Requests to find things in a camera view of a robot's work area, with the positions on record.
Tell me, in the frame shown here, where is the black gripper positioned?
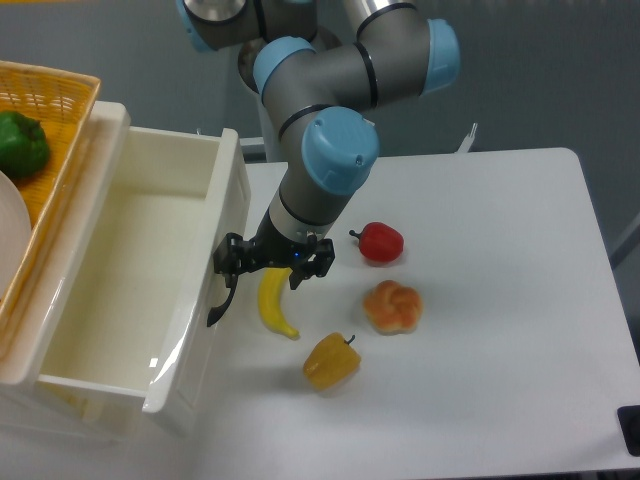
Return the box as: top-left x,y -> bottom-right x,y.
213,224 -> 335,290

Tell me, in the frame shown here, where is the yellow toy banana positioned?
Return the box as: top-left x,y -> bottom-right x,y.
258,268 -> 299,340

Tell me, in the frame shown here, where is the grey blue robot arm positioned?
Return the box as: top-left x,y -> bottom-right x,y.
177,1 -> 460,288

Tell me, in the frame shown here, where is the red toy bell pepper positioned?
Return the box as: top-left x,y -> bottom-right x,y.
349,222 -> 404,263

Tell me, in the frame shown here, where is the yellow toy bell pepper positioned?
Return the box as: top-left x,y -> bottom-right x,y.
303,332 -> 361,391

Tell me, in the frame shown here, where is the black object at edge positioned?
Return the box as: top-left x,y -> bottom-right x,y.
617,405 -> 640,457

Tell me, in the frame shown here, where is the green toy bell pepper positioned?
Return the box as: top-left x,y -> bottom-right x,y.
1,110 -> 50,179

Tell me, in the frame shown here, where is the white plate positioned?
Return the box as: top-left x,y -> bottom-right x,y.
0,173 -> 32,298

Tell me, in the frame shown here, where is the yellow woven basket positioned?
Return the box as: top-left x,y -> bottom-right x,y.
1,61 -> 101,355

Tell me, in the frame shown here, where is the white drawer cabinet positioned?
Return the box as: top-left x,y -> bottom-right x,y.
1,101 -> 135,440

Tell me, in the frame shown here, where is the orange toy bread roll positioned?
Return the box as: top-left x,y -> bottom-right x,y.
362,280 -> 424,334

